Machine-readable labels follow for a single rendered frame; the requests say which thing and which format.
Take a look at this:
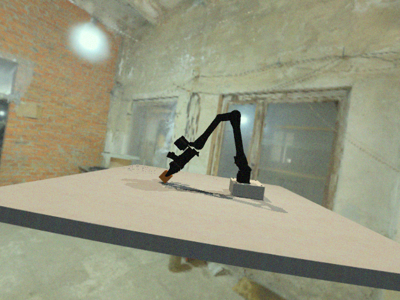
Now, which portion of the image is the orange block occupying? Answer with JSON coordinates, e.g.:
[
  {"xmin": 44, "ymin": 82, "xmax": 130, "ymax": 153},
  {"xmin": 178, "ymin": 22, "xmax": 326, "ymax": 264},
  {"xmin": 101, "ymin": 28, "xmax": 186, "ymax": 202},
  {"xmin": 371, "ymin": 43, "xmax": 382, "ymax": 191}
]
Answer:
[{"xmin": 159, "ymin": 170, "xmax": 173, "ymax": 183}]

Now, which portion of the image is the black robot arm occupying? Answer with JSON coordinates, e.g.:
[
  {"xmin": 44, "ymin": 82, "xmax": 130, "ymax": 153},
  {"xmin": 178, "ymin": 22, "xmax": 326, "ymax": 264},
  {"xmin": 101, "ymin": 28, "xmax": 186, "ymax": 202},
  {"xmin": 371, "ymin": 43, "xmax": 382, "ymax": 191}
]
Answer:
[{"xmin": 167, "ymin": 110, "xmax": 252, "ymax": 184}]

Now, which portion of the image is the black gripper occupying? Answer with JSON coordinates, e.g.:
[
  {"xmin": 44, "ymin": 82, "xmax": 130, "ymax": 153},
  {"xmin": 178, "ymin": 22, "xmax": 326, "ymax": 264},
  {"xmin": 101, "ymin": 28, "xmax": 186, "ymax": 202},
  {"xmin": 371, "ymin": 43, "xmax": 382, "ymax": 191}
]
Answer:
[{"xmin": 165, "ymin": 153, "xmax": 190, "ymax": 177}]

